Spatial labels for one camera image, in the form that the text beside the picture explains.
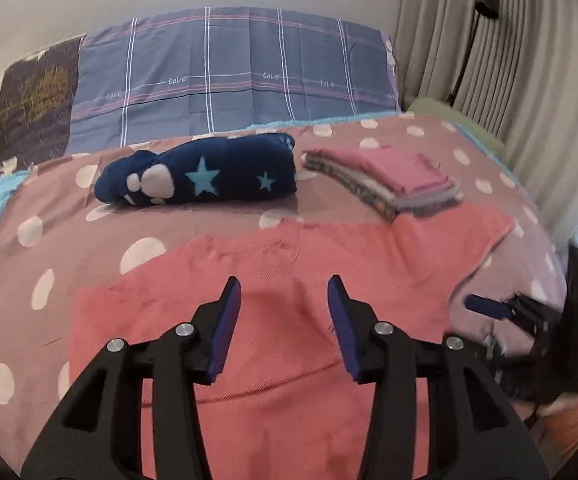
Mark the coral pink knit shirt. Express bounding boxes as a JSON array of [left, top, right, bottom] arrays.
[[69, 203, 512, 479]]

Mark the folded pink garment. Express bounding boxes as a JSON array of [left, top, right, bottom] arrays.
[[304, 146, 454, 197]]

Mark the folded floral patterned garment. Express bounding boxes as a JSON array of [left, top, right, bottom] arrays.
[[301, 155, 462, 224]]

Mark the pink polka dot bedspread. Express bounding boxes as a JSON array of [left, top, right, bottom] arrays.
[[0, 114, 566, 469]]

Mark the beige pleated curtain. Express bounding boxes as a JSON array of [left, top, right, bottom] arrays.
[[394, 0, 578, 245]]

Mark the navy star fleece blanket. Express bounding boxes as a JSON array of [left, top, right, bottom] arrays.
[[94, 132, 297, 207]]

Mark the black floor lamp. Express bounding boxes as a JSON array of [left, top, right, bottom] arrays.
[[446, 0, 500, 107]]

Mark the dark purple tree-print pillow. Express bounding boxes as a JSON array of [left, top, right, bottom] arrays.
[[0, 36, 82, 170]]

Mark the blue plaid pillow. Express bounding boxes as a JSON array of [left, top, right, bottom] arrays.
[[67, 6, 400, 153]]

